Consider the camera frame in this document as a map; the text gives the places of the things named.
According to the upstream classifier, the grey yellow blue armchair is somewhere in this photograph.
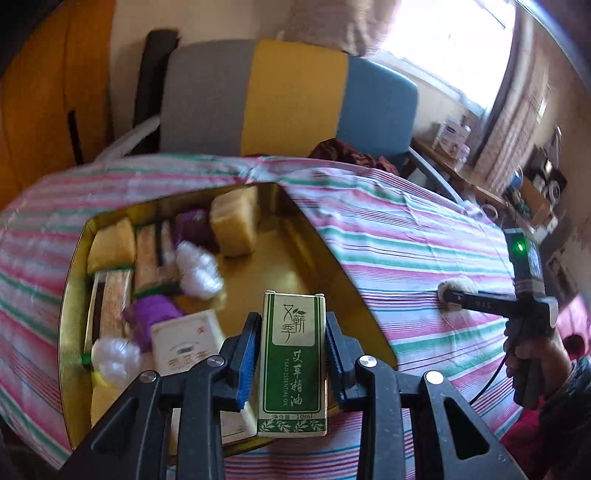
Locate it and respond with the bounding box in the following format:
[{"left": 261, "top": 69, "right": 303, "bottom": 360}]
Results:
[{"left": 99, "top": 39, "right": 462, "bottom": 204}]

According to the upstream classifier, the wooden wardrobe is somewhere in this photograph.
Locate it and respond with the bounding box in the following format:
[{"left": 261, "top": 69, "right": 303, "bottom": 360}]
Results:
[{"left": 0, "top": 0, "right": 116, "bottom": 204}]

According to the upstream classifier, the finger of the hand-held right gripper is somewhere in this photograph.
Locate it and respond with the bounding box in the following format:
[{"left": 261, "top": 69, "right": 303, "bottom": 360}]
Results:
[{"left": 443, "top": 290, "right": 490, "bottom": 312}]

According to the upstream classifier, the bunched patterned curtain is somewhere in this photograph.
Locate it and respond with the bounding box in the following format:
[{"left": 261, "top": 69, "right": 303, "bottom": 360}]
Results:
[{"left": 277, "top": 0, "right": 402, "bottom": 58}]

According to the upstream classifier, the dark red cloth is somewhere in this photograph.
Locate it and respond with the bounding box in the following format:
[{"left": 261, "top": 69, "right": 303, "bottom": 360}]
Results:
[{"left": 307, "top": 137, "right": 400, "bottom": 175}]

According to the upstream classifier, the wooden side table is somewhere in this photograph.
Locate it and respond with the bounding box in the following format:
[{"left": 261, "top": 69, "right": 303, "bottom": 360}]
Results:
[{"left": 411, "top": 138, "right": 509, "bottom": 208}]

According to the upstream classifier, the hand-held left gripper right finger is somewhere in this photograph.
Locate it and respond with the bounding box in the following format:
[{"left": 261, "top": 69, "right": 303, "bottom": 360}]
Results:
[{"left": 323, "top": 311, "right": 529, "bottom": 480}]

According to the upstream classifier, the person's right hand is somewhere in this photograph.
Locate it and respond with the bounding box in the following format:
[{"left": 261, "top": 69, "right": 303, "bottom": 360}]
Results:
[{"left": 503, "top": 320, "right": 575, "bottom": 398}]

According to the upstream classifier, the large yellow soap block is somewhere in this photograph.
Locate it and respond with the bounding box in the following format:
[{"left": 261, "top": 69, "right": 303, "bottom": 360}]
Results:
[{"left": 210, "top": 186, "right": 259, "bottom": 258}]

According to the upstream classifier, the long striped box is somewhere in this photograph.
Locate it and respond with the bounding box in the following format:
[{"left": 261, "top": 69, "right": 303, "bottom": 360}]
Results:
[{"left": 83, "top": 268, "right": 134, "bottom": 365}]

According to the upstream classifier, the striped tablecloth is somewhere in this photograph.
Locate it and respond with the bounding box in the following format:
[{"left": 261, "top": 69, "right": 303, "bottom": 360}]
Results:
[{"left": 0, "top": 152, "right": 573, "bottom": 480}]

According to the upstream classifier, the person's right forearm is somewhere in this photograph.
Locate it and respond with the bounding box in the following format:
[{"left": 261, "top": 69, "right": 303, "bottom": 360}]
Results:
[{"left": 531, "top": 357, "right": 591, "bottom": 480}]

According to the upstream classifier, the cream printed box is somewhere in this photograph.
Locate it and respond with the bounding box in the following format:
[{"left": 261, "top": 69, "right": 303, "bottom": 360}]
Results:
[{"left": 150, "top": 308, "right": 227, "bottom": 377}]

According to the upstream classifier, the white carton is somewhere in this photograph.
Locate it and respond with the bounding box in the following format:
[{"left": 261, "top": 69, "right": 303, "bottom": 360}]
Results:
[{"left": 434, "top": 117, "right": 472, "bottom": 155}]

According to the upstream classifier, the hanging patterned curtain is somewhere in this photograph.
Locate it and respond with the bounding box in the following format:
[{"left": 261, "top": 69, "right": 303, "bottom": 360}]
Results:
[{"left": 473, "top": 14, "right": 555, "bottom": 185}]

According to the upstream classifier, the green edged scouring pad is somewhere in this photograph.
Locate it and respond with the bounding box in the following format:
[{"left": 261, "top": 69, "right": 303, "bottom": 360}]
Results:
[{"left": 134, "top": 219, "right": 181, "bottom": 296}]

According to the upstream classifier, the cream sock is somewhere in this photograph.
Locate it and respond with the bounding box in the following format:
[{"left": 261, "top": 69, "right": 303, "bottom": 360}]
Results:
[{"left": 436, "top": 276, "right": 476, "bottom": 319}]

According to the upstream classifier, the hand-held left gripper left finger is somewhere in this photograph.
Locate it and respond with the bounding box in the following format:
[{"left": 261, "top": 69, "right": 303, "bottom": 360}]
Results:
[{"left": 58, "top": 311, "right": 264, "bottom": 480}]

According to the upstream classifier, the gold tin box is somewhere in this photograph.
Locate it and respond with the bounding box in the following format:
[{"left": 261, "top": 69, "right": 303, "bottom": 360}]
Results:
[{"left": 58, "top": 182, "right": 399, "bottom": 464}]

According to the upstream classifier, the small yellow soap piece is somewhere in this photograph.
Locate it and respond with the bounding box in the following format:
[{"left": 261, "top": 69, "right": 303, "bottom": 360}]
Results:
[{"left": 90, "top": 383, "right": 125, "bottom": 428}]

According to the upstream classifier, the window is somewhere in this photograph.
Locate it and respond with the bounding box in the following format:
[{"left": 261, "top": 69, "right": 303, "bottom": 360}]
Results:
[{"left": 369, "top": 0, "right": 518, "bottom": 116}]

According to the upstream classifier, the green box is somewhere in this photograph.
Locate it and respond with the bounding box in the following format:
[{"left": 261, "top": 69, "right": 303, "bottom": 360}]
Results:
[{"left": 256, "top": 291, "right": 329, "bottom": 438}]

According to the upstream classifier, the black cable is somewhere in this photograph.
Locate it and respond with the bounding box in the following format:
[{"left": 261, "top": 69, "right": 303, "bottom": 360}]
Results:
[{"left": 468, "top": 351, "right": 511, "bottom": 409}]

